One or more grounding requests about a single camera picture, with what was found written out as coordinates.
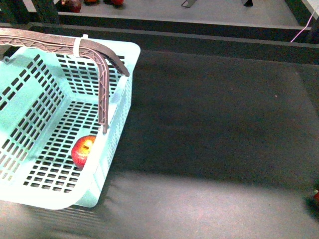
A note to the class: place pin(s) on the red yellow apple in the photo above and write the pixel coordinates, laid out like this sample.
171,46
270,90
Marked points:
81,150

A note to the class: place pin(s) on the light blue plastic basket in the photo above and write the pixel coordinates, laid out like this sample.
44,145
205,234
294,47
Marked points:
48,100

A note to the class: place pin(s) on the small red apple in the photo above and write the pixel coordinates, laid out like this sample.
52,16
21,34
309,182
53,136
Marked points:
117,2

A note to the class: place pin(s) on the white zip tie right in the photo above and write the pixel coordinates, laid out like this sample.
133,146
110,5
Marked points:
76,44

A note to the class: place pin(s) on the dark purple fruit front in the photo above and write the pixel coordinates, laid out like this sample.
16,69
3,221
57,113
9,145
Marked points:
73,6

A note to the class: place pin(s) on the red object at edge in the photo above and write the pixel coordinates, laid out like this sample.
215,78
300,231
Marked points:
316,197

